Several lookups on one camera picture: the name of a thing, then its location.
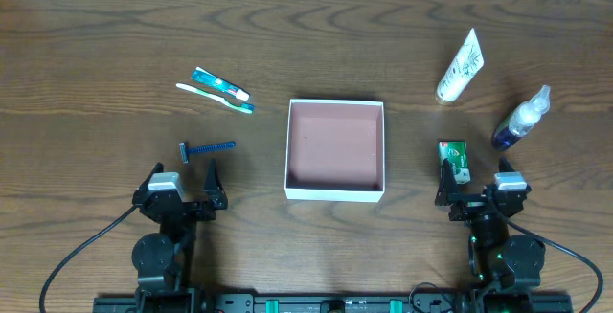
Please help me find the white shampoo tube leaf print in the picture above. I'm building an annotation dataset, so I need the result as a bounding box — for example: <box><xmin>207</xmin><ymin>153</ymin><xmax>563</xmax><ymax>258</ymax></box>
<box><xmin>435</xmin><ymin>28</ymin><xmax>485</xmax><ymax>104</ymax></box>

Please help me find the green toothpaste tube white cap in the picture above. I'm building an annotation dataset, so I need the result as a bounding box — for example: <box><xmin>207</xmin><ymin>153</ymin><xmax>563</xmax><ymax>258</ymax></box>
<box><xmin>191</xmin><ymin>67</ymin><xmax>250</xmax><ymax>101</ymax></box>

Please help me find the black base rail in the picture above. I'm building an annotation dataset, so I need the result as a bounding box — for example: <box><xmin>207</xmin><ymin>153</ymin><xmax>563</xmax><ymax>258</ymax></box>
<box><xmin>93</xmin><ymin>288</ymin><xmax>574</xmax><ymax>313</ymax></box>

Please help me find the white cardboard box pink inside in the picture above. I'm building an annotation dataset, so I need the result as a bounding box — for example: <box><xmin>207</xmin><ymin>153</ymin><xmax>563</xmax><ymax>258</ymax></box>
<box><xmin>284</xmin><ymin>99</ymin><xmax>386</xmax><ymax>203</ymax></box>

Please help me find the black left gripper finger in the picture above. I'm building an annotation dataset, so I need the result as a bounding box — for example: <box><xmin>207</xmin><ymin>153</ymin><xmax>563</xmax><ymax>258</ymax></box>
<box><xmin>139</xmin><ymin>162</ymin><xmax>164</xmax><ymax>190</ymax></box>
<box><xmin>203</xmin><ymin>159</ymin><xmax>228</xmax><ymax>210</ymax></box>

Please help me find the clear spray bottle blue liquid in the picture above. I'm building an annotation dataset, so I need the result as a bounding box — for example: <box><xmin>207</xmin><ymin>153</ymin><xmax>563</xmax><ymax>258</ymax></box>
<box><xmin>491</xmin><ymin>85</ymin><xmax>551</xmax><ymax>151</ymax></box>

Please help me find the green soap box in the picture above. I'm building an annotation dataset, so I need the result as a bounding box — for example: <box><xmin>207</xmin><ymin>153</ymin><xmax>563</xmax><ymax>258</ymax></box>
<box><xmin>438</xmin><ymin>141</ymin><xmax>471</xmax><ymax>185</ymax></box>

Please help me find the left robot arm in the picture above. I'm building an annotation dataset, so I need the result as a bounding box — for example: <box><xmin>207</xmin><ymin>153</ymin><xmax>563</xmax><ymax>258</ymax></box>
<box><xmin>131</xmin><ymin>160</ymin><xmax>228</xmax><ymax>295</ymax></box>

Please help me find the black left cable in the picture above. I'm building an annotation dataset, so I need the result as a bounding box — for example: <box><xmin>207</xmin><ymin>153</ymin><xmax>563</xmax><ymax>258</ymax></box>
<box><xmin>38</xmin><ymin>205</ymin><xmax>140</xmax><ymax>313</ymax></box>

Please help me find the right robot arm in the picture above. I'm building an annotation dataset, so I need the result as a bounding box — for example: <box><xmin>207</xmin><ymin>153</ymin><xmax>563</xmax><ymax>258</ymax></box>
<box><xmin>435</xmin><ymin>158</ymin><xmax>545</xmax><ymax>302</ymax></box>

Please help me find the blue disposable razor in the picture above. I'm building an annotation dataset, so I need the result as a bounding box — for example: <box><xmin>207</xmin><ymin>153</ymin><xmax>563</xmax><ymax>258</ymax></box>
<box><xmin>178</xmin><ymin>141</ymin><xmax>236</xmax><ymax>164</ymax></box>

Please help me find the green white toothbrush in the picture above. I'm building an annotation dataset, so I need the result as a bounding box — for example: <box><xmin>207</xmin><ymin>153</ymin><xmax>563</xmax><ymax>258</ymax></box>
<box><xmin>175</xmin><ymin>83</ymin><xmax>255</xmax><ymax>114</ymax></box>

